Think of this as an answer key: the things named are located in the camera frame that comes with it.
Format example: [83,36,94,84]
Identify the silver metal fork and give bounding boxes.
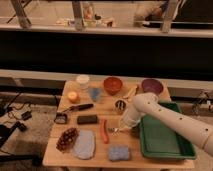
[108,128,120,134]

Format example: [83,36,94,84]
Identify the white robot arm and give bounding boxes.
[118,92,213,157]

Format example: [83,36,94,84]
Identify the small dark round cup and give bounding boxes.
[115,100,126,114]

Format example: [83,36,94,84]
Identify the blue plastic cup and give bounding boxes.
[89,87,101,102]

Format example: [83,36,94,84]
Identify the white plastic cup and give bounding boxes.
[76,74,90,90]

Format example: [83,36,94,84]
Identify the orange carrot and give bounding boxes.
[100,119,109,144]

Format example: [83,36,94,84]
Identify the blue sponge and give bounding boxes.
[108,145,130,161]

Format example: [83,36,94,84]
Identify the black rectangular block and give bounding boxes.
[77,115,98,124]

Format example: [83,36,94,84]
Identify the green plastic tray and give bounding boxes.
[139,101,197,160]

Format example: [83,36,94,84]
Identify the yellow banana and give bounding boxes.
[123,85,138,102]

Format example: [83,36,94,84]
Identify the light blue cloth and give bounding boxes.
[71,130,96,160]

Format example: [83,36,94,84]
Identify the orange red bowl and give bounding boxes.
[103,77,123,95]

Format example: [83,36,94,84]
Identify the purple bowl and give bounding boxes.
[141,79,163,95]

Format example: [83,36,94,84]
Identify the brown grape bunch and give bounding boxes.
[56,127,78,152]

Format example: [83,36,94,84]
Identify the orange fruit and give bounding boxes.
[67,91,79,103]

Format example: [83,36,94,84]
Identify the black square container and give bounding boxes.
[54,113,68,124]

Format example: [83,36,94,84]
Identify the black handled brush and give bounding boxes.
[60,103,94,113]

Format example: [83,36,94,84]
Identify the black cables on floor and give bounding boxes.
[0,93,34,148]

